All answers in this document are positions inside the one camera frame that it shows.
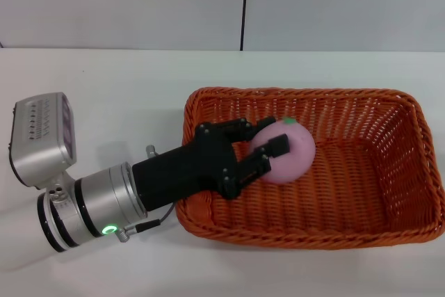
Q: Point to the pink toy peach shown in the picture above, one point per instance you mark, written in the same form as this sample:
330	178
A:
295	165

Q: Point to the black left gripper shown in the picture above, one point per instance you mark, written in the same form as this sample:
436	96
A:
194	168

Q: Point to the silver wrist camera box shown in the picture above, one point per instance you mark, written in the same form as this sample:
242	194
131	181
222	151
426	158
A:
34	158

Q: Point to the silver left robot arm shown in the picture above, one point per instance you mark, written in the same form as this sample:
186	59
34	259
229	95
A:
97	199

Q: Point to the orange woven basket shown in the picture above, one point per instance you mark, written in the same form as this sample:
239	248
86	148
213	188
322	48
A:
347	206

